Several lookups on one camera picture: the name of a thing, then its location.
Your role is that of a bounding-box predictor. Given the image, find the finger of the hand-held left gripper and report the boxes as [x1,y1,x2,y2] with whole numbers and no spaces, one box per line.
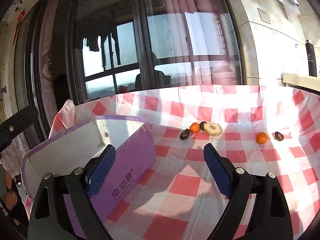
[0,105,39,153]

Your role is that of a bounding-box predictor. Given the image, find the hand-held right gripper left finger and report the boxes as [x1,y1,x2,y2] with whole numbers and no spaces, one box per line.
[27,144,116,240]

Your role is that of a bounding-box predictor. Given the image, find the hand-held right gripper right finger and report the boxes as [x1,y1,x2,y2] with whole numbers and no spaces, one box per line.
[203,143,293,240]

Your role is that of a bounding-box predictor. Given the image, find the purple cardboard box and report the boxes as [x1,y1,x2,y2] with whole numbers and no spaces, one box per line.
[20,115,157,240]

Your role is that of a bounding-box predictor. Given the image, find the pale green cut pear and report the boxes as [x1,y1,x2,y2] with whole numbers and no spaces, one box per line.
[204,122,223,137]

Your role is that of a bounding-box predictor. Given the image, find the pink checkered tablecloth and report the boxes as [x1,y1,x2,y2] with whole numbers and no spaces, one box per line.
[49,84,320,240]

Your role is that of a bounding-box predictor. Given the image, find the white lace curtain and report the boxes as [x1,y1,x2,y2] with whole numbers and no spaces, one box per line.
[39,2,61,117]

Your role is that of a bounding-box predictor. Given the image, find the dark hanging clothes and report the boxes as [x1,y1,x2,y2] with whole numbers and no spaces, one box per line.
[82,29,121,68]

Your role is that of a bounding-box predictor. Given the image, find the beige ledge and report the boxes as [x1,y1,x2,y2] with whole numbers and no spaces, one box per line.
[282,72,320,93]

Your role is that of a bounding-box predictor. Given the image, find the black bottle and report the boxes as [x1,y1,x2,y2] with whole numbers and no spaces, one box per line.
[304,39,317,77]

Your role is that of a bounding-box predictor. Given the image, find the pink curtain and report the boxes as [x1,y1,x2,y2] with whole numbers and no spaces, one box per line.
[160,0,242,87]

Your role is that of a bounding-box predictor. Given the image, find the red wall decoration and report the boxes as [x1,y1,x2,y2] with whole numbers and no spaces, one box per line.
[12,9,26,47]

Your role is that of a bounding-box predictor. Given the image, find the white wall socket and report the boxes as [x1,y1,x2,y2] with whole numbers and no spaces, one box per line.
[257,7,271,24]

